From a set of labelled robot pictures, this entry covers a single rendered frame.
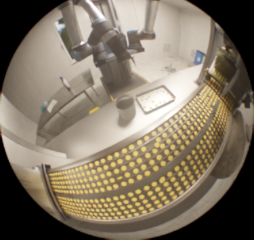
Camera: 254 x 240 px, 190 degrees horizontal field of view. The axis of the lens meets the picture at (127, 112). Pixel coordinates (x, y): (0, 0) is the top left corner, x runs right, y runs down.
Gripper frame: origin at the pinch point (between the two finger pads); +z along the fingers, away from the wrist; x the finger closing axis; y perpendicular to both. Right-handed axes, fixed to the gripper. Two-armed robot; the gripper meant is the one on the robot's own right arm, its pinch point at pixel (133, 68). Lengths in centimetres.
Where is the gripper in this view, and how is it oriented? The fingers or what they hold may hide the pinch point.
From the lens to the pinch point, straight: 44.2
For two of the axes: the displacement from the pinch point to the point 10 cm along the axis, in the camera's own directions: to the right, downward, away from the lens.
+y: -4.4, -4.0, 8.0
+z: 4.8, 6.5, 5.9
